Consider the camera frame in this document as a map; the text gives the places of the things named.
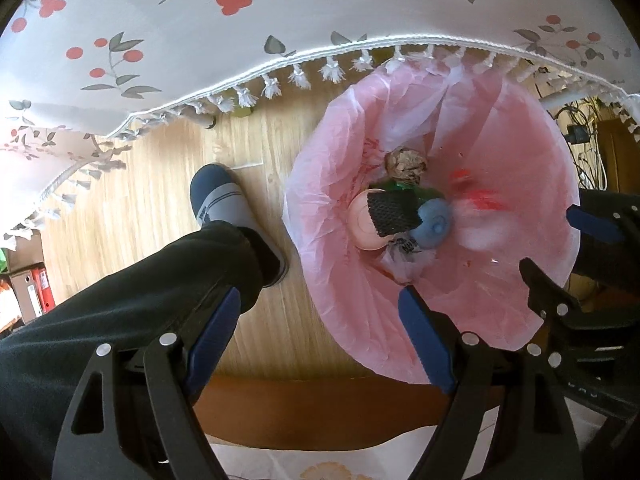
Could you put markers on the peach silicone dome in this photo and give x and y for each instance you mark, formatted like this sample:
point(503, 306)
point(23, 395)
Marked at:
point(360, 220)

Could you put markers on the black corrugated mesh sleeve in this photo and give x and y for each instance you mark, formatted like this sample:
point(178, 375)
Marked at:
point(395, 212)

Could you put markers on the trash bin with pink bag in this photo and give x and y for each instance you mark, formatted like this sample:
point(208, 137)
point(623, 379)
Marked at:
point(500, 135)

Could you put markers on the brown paper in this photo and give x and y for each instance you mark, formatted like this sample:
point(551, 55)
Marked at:
point(406, 165)

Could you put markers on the cardboard box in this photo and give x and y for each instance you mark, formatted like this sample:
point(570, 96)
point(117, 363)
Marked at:
point(25, 260)

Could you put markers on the floral tablecloth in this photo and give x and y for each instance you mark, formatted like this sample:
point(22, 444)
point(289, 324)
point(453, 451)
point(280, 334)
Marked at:
point(200, 35)

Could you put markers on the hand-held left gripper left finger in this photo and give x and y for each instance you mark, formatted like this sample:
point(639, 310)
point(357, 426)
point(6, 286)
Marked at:
point(215, 330)

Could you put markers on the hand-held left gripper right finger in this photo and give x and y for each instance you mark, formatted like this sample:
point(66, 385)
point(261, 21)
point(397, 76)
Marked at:
point(425, 340)

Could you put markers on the clear plastic bottle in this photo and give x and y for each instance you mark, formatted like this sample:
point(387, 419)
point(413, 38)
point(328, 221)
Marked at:
point(480, 202)

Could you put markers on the blue and grey slipper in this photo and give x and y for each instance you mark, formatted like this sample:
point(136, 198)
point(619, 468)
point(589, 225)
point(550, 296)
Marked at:
point(215, 195)

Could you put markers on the red binder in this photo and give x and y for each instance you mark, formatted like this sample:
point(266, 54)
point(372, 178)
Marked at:
point(42, 290)

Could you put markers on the white table leg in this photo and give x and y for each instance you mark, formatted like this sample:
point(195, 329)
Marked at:
point(560, 99)

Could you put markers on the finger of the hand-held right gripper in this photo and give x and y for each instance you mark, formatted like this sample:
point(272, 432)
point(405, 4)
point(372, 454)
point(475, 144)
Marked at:
point(545, 282)
point(595, 224)

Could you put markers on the grey printed plastic bag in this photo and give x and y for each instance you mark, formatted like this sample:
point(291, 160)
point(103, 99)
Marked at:
point(405, 255)

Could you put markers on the wooden stool seat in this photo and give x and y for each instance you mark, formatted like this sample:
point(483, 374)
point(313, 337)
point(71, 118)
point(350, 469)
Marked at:
point(325, 410)

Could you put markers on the dark green wrapper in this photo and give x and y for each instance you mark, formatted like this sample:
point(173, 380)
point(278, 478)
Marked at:
point(430, 193)

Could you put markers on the person's trouser leg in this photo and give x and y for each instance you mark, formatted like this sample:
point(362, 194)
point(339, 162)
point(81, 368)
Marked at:
point(100, 310)

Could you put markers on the white floral cushion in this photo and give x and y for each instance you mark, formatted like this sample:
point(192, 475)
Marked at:
point(320, 467)

